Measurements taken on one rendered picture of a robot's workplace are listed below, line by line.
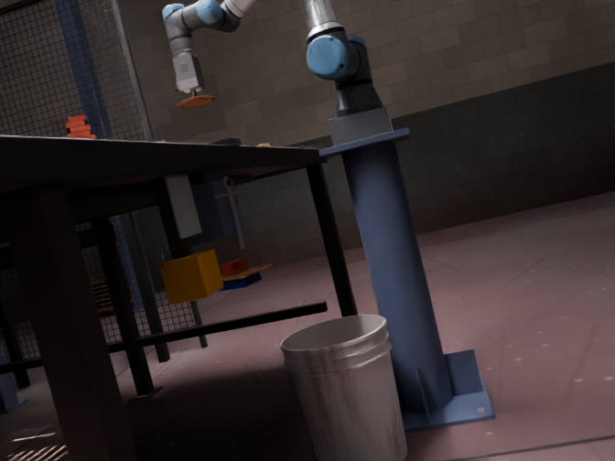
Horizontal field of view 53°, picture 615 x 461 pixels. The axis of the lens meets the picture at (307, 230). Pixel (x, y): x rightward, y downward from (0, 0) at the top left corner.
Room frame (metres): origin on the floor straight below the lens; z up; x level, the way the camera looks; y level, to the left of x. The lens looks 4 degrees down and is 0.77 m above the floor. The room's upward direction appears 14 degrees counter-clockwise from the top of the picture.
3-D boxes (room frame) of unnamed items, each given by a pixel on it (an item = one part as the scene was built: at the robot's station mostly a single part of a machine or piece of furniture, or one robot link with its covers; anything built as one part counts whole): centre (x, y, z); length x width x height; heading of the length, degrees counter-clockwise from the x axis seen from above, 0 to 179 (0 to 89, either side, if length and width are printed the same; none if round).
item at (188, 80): (2.02, 0.26, 1.22); 0.10 x 0.09 x 0.16; 82
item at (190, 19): (1.99, 0.15, 1.38); 0.11 x 0.11 x 0.08; 64
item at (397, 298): (1.92, -0.24, 0.44); 0.38 x 0.38 x 0.87; 79
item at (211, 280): (1.15, 0.23, 0.74); 0.09 x 0.08 x 0.24; 167
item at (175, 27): (2.02, 0.25, 1.38); 0.09 x 0.08 x 0.11; 64
